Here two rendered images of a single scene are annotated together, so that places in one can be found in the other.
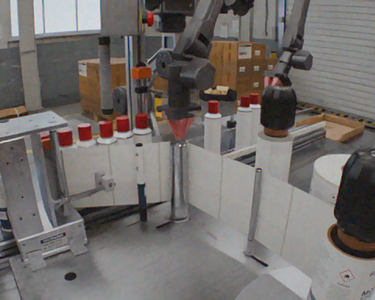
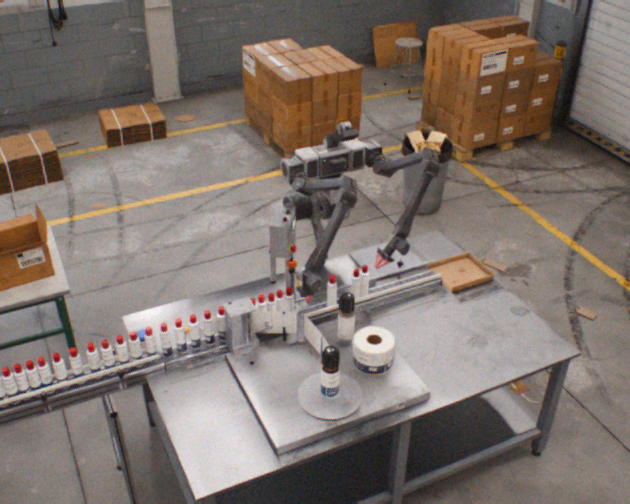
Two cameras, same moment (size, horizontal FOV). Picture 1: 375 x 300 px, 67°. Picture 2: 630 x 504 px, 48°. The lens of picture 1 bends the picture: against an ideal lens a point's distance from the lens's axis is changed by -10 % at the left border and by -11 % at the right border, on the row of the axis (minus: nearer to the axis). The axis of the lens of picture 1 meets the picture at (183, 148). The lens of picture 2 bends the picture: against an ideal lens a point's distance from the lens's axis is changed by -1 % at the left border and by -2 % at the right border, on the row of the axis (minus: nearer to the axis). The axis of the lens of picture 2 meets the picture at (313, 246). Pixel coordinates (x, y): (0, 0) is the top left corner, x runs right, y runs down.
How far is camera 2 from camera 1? 304 cm
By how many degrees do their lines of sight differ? 17
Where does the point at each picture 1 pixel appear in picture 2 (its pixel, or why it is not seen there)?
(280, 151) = (345, 321)
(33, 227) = (239, 343)
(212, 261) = (306, 363)
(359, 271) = (325, 375)
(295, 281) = not seen: hidden behind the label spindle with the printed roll
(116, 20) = (278, 251)
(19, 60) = (142, 20)
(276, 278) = not seen: hidden behind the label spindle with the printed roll
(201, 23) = (319, 253)
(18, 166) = (237, 324)
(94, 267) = (261, 360)
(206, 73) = (316, 283)
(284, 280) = not seen: hidden behind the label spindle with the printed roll
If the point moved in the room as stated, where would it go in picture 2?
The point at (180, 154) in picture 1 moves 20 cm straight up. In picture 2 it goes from (300, 319) to (299, 287)
